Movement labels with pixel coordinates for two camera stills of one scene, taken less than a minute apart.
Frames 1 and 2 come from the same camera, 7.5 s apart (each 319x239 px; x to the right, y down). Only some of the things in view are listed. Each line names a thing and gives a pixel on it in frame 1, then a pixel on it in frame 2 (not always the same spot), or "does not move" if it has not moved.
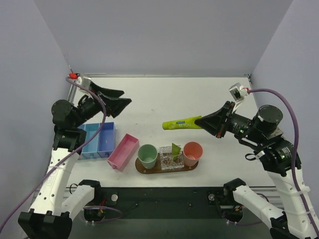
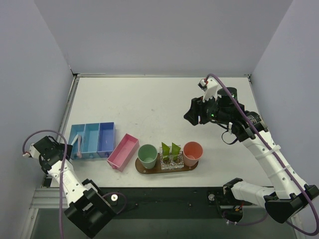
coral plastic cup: (192, 151) does not move
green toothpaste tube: (175, 151) does not move
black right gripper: (226, 119) to (197, 111)
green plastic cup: (147, 155) does not move
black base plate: (163, 203) does not move
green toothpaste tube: (188, 123) to (166, 152)
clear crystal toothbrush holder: (168, 161) does not move
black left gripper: (100, 100) to (46, 146)
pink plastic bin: (120, 157) does not move
